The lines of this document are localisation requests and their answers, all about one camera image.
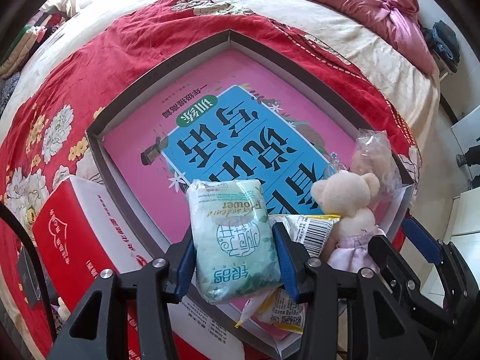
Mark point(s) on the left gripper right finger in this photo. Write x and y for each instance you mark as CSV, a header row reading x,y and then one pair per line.
x,y
298,269

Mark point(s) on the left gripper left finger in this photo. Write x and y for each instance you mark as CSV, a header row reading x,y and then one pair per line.
x,y
181,257

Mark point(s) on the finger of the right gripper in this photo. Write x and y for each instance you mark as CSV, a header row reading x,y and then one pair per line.
x,y
394,270
428,247

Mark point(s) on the yellow white snack packet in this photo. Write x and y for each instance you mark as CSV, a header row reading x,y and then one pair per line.
x,y
275,307

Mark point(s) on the green white tissue packet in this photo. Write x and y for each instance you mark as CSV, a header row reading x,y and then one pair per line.
x,y
236,255

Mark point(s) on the bear plush pink dress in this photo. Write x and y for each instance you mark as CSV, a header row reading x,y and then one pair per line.
x,y
349,195

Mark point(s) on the clear plastic bagged plush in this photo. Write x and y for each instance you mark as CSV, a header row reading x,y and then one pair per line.
x,y
373,154

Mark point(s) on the red tissue pack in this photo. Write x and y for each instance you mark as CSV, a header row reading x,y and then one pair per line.
x,y
80,232

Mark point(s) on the pink and blue book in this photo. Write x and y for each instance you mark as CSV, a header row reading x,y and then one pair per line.
x,y
228,119

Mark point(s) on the dark blue square box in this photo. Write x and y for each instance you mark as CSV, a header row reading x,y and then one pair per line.
x,y
28,278

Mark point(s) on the folded clothes stack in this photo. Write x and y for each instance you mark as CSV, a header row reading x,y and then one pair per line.
x,y
40,27

